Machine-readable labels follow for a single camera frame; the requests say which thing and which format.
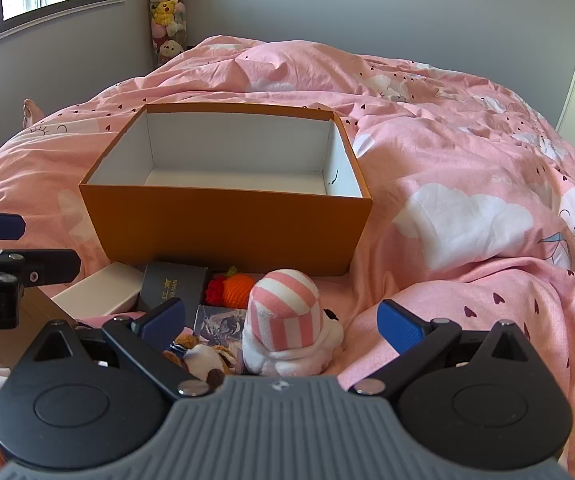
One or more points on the red crochet flower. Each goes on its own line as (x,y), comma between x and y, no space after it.
(213,290)

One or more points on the calico plush cat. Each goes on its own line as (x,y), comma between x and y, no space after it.
(202,357)

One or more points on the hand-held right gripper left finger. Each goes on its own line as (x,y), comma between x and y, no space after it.
(167,317)

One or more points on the column of plush toys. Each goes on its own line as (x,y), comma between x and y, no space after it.
(165,10)

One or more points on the dark gift box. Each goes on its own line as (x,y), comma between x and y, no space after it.
(175,282)

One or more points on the white glasses case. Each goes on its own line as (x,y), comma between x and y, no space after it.
(97,287)

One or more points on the pink striped plush toy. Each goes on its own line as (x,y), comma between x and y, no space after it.
(282,310)

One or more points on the pink printed duvet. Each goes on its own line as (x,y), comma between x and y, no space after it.
(467,160)

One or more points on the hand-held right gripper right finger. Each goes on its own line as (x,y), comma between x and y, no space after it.
(402,327)

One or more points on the person's foot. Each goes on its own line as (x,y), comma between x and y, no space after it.
(30,112)

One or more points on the illustrated card pack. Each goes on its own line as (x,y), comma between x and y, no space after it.
(217,327)

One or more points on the orange crochet fruit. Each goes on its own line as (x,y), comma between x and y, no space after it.
(237,287)

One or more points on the orange cardboard box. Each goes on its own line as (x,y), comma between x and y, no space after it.
(217,230)

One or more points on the brown cardboard lid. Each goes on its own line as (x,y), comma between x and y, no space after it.
(37,310)

